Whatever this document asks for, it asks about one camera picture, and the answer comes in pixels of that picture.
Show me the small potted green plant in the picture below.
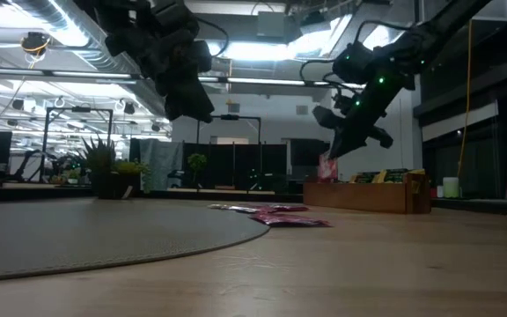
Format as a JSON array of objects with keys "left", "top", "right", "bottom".
[{"left": 77, "top": 135, "right": 152, "bottom": 201}]

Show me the red tea packet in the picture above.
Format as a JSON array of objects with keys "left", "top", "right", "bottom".
[
  {"left": 248, "top": 213, "right": 334, "bottom": 229},
  {"left": 317, "top": 151, "right": 339, "bottom": 184},
  {"left": 209, "top": 203, "right": 281, "bottom": 215}
]

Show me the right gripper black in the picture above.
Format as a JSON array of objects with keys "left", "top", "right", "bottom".
[{"left": 328, "top": 34, "right": 426, "bottom": 159}]

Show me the wooden compartment tray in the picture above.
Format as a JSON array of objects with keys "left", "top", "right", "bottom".
[{"left": 302, "top": 169, "right": 432, "bottom": 216}]

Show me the grey cloth cover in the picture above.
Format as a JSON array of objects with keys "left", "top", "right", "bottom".
[{"left": 137, "top": 138, "right": 185, "bottom": 192}]

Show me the silver ventilation duct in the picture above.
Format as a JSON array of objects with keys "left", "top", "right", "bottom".
[{"left": 13, "top": 0, "right": 180, "bottom": 116}]

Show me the round grey table mat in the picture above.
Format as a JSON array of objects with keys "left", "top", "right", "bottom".
[{"left": 0, "top": 197, "right": 271, "bottom": 283}]

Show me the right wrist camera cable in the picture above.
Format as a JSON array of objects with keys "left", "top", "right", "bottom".
[{"left": 299, "top": 58, "right": 356, "bottom": 96}]

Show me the yellow ceiling cable reel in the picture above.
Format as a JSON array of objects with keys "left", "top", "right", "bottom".
[{"left": 19, "top": 31, "right": 52, "bottom": 57}]

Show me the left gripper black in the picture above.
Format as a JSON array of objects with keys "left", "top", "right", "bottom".
[{"left": 141, "top": 30, "right": 215, "bottom": 124}]

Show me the black aluminium table frame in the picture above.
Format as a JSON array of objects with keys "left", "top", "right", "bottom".
[{"left": 0, "top": 183, "right": 305, "bottom": 206}]

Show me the black screen box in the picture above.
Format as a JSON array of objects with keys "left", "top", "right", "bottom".
[{"left": 289, "top": 137, "right": 332, "bottom": 168}]

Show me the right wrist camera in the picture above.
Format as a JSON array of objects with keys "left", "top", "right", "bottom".
[{"left": 312, "top": 104, "right": 347, "bottom": 131}]

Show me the grey ceiling box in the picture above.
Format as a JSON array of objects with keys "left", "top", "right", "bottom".
[{"left": 255, "top": 11, "right": 287, "bottom": 39}]

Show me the long led light bar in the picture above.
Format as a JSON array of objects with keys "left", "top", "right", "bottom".
[{"left": 0, "top": 65, "right": 367, "bottom": 92}]

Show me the black metal gantry frame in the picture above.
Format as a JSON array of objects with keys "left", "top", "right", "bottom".
[
  {"left": 196, "top": 114, "right": 262, "bottom": 149},
  {"left": 40, "top": 107, "right": 114, "bottom": 182}
]

